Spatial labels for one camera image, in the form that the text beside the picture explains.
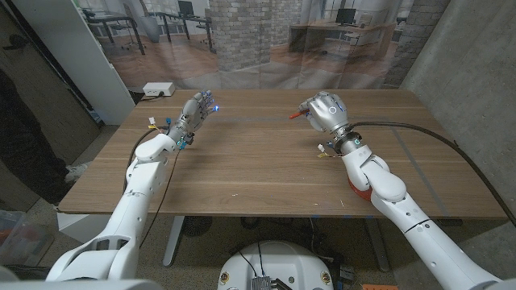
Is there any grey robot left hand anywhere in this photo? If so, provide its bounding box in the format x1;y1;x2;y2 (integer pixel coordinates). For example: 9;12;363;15
167;90;221;151

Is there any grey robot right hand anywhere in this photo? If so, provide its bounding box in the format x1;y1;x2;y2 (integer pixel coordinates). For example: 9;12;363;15
298;90;363;155

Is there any red dish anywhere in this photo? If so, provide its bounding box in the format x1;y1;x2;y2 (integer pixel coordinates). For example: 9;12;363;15
347;176;374;201

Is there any white power box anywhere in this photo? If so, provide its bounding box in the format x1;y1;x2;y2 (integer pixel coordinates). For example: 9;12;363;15
142;81;177;97

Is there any printed office backdrop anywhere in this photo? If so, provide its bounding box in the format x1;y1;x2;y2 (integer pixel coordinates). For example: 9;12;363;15
76;0;451;90

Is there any black round fan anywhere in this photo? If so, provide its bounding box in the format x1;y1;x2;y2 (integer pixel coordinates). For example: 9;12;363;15
181;216;214;238

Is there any white partition panel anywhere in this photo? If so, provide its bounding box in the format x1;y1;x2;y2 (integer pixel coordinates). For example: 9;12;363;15
11;0;136;126

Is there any white table leg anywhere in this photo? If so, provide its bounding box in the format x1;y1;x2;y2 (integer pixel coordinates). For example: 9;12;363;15
162;215;186;267
364;217;391;273

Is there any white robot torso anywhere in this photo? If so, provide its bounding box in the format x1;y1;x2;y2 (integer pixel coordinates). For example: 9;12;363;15
217;240;335;290

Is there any person in dark clothes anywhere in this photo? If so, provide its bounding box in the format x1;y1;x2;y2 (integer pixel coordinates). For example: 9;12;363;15
0;68;88;206

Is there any clear plastic bin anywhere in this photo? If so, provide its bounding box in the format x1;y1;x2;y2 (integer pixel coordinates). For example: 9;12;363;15
0;209;56;267

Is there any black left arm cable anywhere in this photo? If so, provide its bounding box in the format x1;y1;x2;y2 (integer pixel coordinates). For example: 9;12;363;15
123;126;170;194

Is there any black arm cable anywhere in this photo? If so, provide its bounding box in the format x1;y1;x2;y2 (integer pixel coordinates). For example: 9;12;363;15
346;120;516;229
123;126;170;194

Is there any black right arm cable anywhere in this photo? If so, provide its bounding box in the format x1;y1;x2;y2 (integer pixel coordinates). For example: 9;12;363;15
346;120;516;229

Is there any black door handle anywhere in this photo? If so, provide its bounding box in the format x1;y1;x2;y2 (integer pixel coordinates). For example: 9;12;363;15
2;34;29;52

